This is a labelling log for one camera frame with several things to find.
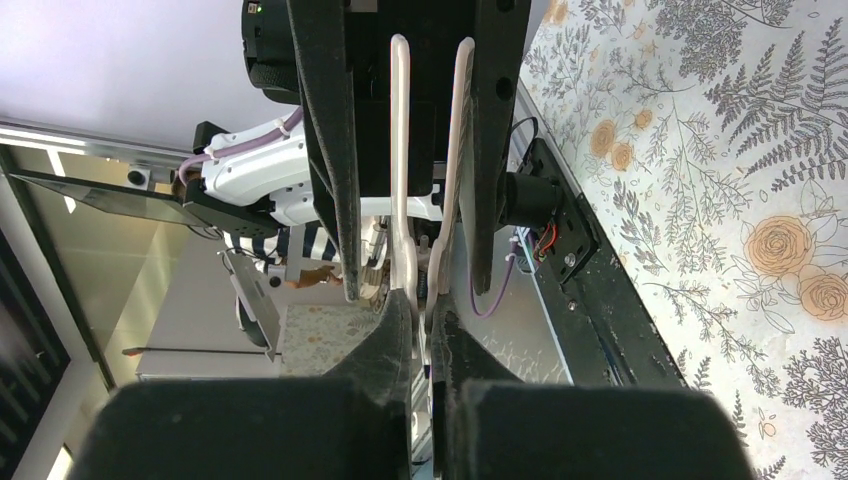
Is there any computer monitor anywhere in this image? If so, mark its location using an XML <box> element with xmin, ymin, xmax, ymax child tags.
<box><xmin>11</xmin><ymin>170</ymin><xmax>208</xmax><ymax>227</ymax></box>

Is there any brown bag sealing clip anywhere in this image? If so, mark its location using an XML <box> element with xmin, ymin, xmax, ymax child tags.
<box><xmin>390</xmin><ymin>34</ymin><xmax>475</xmax><ymax>321</ymax></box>

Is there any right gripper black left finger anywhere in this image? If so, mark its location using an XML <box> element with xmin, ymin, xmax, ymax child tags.
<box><xmin>70</xmin><ymin>290</ymin><xmax>413</xmax><ymax>479</ymax></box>

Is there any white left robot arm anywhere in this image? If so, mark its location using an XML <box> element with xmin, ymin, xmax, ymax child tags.
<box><xmin>194</xmin><ymin>1</ymin><xmax>539</xmax><ymax>293</ymax></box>

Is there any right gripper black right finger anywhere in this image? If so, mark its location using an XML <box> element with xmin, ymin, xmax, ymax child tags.
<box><xmin>430</xmin><ymin>297</ymin><xmax>754</xmax><ymax>479</ymax></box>

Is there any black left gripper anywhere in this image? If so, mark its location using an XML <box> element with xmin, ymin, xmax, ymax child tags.
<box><xmin>240</xmin><ymin>0</ymin><xmax>533</xmax><ymax>304</ymax></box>

